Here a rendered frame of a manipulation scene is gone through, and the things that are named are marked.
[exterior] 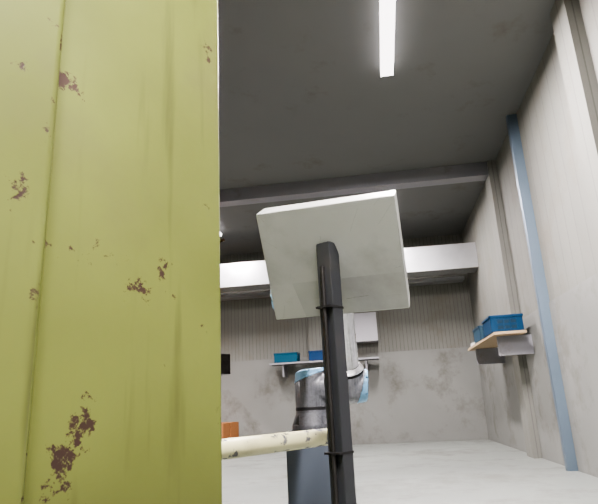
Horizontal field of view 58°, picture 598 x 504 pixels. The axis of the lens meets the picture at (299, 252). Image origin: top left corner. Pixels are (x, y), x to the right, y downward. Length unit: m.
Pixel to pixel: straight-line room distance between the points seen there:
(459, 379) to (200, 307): 9.39
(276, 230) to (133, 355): 0.48
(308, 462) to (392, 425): 7.85
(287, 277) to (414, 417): 9.06
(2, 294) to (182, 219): 0.46
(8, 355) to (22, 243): 0.16
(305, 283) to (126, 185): 0.50
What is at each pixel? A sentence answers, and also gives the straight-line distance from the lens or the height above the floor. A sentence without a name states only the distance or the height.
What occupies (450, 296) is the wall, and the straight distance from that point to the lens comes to 10.59.
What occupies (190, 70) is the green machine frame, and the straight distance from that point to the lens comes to 1.37.
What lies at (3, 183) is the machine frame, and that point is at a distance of 0.90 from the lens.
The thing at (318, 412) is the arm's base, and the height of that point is 0.67.
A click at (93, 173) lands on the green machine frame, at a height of 1.14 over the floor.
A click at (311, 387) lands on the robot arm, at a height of 0.78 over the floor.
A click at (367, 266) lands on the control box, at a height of 1.02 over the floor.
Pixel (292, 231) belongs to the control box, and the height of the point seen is 1.11.
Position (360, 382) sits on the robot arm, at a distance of 2.52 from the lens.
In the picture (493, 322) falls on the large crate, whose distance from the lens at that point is 6.65.
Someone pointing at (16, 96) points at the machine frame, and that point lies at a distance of 0.96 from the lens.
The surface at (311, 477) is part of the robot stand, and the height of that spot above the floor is 0.41.
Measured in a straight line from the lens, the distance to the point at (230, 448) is 1.28.
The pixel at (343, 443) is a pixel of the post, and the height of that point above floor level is 0.62.
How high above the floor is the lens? 0.70
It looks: 16 degrees up
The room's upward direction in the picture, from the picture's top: 3 degrees counter-clockwise
